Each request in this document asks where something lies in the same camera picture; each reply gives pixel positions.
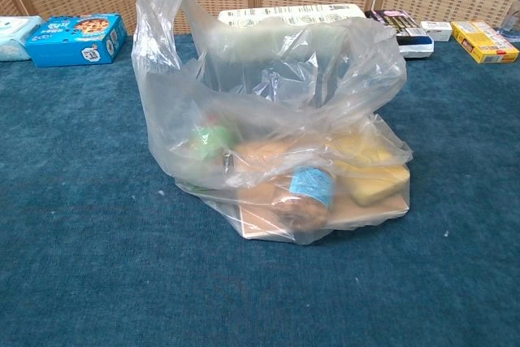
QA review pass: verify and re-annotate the clear plastic shopping bag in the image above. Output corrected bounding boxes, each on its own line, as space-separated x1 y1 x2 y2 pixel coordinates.
130 0 414 246

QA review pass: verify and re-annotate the brown bread packet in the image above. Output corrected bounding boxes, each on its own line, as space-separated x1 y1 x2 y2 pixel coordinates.
233 139 310 173

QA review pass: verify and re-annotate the green snack packet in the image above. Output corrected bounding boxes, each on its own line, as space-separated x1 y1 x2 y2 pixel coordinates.
190 123 236 161

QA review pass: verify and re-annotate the brown jar with blue label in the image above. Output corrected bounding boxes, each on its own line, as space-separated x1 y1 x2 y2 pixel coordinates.
271 166 336 238

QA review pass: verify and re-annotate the yellow sponge block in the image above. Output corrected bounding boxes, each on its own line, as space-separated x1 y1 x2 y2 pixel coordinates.
331 135 410 206

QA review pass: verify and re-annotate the white tissue multipack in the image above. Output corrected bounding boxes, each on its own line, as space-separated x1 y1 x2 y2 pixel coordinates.
217 3 366 59

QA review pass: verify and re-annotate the blue felt table cover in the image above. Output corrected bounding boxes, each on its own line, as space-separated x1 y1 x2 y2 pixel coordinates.
0 33 520 347

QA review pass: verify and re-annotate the small white box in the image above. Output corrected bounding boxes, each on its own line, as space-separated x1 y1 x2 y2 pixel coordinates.
419 20 453 42

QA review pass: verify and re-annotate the blue cookie box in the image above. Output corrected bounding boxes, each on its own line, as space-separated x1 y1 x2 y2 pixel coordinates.
24 12 128 68

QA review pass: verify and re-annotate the yellow cardboard box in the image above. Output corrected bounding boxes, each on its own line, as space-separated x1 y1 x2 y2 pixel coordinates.
450 20 520 64

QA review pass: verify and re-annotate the pale blue wet wipes pack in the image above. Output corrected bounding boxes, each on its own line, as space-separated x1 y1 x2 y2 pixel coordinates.
0 15 44 63

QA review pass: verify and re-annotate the clear plastic water bottle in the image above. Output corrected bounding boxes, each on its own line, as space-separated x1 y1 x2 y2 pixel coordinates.
497 9 520 43

